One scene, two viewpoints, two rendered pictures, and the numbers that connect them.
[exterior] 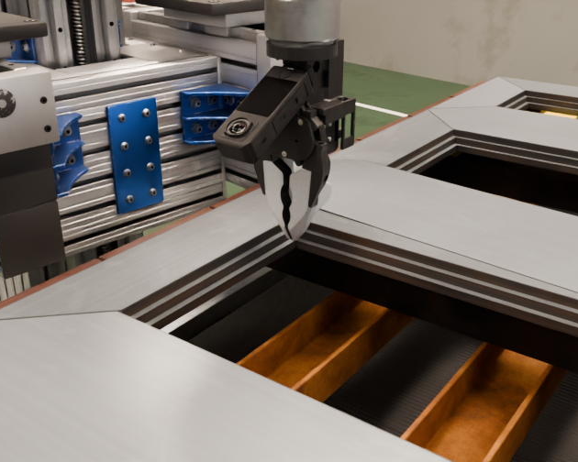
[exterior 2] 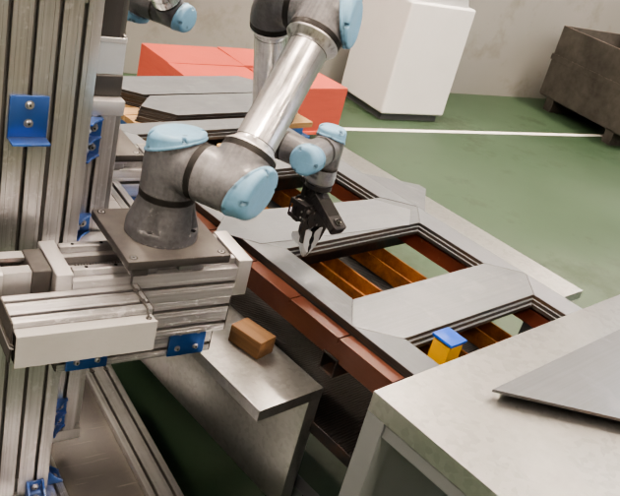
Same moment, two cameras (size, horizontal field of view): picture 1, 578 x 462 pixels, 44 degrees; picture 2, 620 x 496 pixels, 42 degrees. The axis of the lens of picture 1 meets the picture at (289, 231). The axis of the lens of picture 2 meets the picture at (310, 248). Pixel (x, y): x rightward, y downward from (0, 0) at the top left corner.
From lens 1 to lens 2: 210 cm
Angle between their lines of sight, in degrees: 75
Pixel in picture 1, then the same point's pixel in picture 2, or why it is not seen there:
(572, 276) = (354, 226)
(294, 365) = not seen: hidden behind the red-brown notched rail
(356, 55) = not seen: outside the picture
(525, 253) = not seen: hidden behind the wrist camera
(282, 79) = (325, 199)
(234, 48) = (133, 174)
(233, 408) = (409, 295)
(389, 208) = (287, 229)
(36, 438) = (416, 323)
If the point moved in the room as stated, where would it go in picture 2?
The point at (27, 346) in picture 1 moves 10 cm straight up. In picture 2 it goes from (371, 318) to (382, 282)
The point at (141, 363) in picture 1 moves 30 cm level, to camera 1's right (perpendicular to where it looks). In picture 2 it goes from (385, 302) to (398, 254)
